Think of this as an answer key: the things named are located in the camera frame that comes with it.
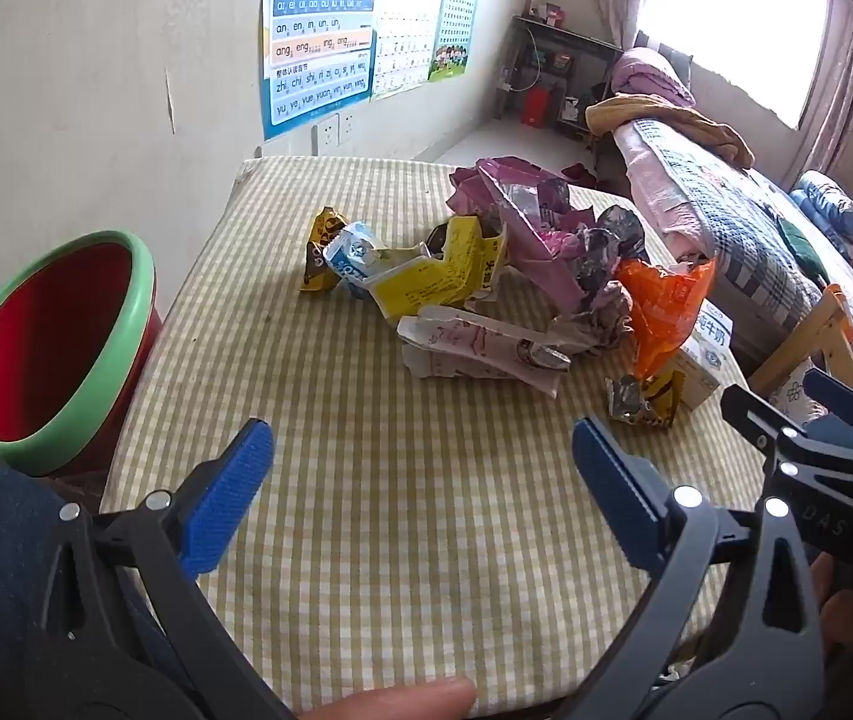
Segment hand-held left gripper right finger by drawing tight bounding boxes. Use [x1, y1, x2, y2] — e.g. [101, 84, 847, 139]
[554, 417, 827, 720]

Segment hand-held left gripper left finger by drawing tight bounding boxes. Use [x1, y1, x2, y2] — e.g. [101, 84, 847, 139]
[25, 418, 294, 720]

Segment small white carton box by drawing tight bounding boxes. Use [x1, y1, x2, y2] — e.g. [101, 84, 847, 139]
[666, 298, 734, 412]

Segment small gold black wrapper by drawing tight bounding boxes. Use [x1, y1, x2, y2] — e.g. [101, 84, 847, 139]
[605, 371, 686, 430]

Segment orange snack bag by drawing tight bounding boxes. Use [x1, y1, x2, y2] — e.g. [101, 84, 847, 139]
[614, 255, 719, 380]

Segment white floral carton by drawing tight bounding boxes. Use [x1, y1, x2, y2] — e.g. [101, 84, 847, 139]
[550, 281, 633, 350]

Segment white pink wrapper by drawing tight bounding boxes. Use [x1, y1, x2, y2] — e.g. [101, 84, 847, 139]
[395, 305, 573, 398]

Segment red bin with green rim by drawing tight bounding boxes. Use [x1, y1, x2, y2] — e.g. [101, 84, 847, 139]
[0, 229, 165, 477]

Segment blue white pouch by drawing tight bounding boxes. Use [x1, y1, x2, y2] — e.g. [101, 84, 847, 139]
[322, 221, 390, 301]

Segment yellow black snack wrapper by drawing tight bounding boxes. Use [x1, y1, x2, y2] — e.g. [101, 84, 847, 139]
[299, 206, 353, 293]

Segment yellow carton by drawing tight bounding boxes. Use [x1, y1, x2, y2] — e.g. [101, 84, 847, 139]
[362, 214, 510, 316]

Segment large pink bag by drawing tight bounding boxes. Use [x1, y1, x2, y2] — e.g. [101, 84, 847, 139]
[447, 156, 623, 316]

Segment person's left hand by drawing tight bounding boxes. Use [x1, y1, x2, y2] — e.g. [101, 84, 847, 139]
[298, 679, 476, 720]

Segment white floral cushion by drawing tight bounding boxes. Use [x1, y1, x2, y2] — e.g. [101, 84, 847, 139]
[767, 367, 828, 421]

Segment dark green cloth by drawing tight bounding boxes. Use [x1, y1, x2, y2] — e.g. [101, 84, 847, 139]
[779, 217, 828, 278]

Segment bed with quilt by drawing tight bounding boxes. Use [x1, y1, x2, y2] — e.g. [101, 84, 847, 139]
[632, 118, 853, 391]

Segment blue patterned pillow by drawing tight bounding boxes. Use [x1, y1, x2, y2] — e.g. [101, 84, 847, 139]
[790, 169, 853, 248]

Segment pink bed sheet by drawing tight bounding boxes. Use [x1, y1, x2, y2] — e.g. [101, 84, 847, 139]
[614, 127, 720, 263]

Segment yellow blanket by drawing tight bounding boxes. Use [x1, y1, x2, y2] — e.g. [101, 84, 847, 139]
[585, 94, 756, 170]

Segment pink folded quilt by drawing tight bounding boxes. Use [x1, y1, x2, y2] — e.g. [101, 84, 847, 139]
[610, 47, 698, 110]

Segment bright window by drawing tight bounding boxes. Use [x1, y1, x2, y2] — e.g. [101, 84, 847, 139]
[632, 0, 836, 128]

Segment dark metal shelf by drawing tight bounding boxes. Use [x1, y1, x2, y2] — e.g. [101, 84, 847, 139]
[497, 13, 626, 143]

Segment wooden chair frame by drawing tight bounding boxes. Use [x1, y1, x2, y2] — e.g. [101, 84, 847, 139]
[749, 285, 853, 398]

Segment blue letter wall poster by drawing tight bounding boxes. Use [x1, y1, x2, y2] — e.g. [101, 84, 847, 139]
[260, 0, 386, 142]

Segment green cartoon wall poster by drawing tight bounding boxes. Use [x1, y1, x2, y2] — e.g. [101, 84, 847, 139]
[426, 0, 486, 83]

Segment white chart wall poster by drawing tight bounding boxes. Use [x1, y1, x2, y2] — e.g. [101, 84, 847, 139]
[370, 0, 452, 102]

